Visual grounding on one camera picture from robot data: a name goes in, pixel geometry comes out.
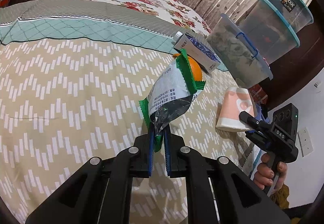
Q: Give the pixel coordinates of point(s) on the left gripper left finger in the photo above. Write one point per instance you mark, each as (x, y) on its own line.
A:
(100, 190)

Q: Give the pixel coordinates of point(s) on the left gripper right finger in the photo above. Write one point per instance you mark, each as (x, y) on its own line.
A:
(217, 190)

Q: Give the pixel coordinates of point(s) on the pink white paper cup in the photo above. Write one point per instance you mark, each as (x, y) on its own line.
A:
(236, 100)

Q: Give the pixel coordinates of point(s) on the green white snack wrapper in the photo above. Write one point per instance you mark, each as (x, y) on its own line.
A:
(170, 97)

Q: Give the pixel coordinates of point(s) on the blue white milk carton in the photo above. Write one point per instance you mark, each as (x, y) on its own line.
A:
(197, 50)

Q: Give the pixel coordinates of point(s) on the mustard sweater forearm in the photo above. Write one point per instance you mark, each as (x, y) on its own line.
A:
(280, 197)

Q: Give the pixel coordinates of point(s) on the person right hand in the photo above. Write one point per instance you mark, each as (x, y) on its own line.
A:
(264, 175)

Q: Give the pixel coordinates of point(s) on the blue patterned cloth bag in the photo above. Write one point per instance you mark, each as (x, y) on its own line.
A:
(262, 112)

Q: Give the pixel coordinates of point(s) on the orange snack packages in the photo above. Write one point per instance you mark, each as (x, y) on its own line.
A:
(258, 94)

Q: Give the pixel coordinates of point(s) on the clear storage box teal lid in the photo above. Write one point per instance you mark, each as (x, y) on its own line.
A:
(269, 31)

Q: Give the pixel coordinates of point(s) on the patterned bed quilt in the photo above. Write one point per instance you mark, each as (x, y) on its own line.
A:
(72, 75)

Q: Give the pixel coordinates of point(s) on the upper storage box teal lid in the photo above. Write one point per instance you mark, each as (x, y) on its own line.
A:
(295, 12)

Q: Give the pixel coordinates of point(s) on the clear storage box blue handle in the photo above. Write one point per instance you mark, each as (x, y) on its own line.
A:
(242, 59)

